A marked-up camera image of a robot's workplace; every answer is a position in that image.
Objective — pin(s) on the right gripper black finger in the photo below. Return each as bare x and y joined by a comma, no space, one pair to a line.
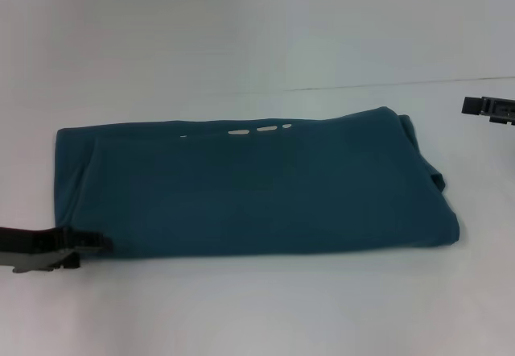
483,105
503,120

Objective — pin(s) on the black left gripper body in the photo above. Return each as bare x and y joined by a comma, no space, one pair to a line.
28,247

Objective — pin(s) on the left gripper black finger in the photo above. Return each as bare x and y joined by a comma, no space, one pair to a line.
90,240
68,260

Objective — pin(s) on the teal blue shirt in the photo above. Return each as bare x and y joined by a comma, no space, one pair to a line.
261,191

